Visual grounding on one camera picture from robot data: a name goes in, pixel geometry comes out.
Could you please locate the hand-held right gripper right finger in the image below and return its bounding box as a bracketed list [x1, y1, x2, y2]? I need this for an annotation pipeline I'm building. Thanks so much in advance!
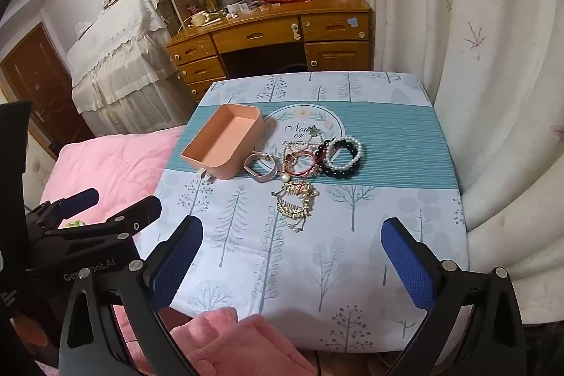
[380, 217, 527, 376]

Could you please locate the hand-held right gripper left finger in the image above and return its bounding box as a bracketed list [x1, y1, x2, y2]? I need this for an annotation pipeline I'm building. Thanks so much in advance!
[59, 215, 204, 376]

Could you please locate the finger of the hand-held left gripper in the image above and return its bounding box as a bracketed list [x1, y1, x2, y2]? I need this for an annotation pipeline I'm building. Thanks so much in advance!
[25, 188, 100, 230]
[43, 195, 163, 247]

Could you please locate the pink plastic tray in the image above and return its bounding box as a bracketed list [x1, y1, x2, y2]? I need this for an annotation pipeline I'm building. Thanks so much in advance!
[180, 104, 264, 180]

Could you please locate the black bead bracelet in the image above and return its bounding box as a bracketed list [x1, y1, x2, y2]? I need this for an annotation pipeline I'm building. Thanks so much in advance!
[318, 138, 361, 179]

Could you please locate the white pearl bracelet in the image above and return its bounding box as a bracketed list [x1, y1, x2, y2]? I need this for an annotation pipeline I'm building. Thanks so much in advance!
[324, 137, 363, 167]

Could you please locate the gold hair comb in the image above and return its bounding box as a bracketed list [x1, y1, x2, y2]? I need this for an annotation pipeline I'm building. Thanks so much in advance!
[271, 180, 319, 233]

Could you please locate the pearl necklace with flower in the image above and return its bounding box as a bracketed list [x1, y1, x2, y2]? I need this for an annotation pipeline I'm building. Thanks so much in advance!
[282, 127, 327, 165]

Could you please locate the pink blanket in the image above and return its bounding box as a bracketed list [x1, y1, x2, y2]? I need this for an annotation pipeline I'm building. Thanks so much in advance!
[39, 125, 190, 376]

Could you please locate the pink fluffy towel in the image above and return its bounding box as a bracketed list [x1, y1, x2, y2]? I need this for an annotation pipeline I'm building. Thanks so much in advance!
[170, 306, 327, 376]

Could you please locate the brown wooden door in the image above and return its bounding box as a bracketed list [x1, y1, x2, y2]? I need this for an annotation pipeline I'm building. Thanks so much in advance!
[0, 21, 95, 148]

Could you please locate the white lace-covered cabinet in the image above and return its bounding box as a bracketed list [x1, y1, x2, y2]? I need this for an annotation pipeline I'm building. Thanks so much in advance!
[66, 0, 186, 136]

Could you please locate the wooden desk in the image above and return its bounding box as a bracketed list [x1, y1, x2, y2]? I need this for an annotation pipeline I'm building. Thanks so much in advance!
[165, 0, 375, 104]

